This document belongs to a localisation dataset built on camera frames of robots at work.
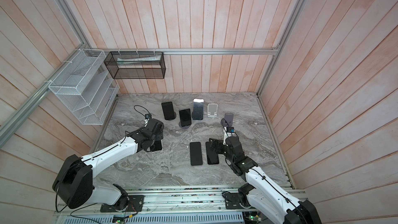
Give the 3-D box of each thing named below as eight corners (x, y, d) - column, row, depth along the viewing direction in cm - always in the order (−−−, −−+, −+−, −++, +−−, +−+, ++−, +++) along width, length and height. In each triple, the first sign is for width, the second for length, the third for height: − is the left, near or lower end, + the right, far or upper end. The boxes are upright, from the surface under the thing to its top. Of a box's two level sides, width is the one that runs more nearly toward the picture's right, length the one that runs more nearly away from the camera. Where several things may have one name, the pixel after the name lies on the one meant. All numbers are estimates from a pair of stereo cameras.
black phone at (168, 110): (164, 122, 106) (160, 107, 94) (165, 116, 109) (161, 101, 97) (174, 122, 106) (171, 107, 94) (174, 116, 109) (172, 101, 97)
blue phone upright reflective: (193, 121, 107) (192, 110, 97) (193, 109, 114) (193, 98, 104) (203, 121, 107) (204, 110, 97) (203, 109, 114) (203, 98, 104)
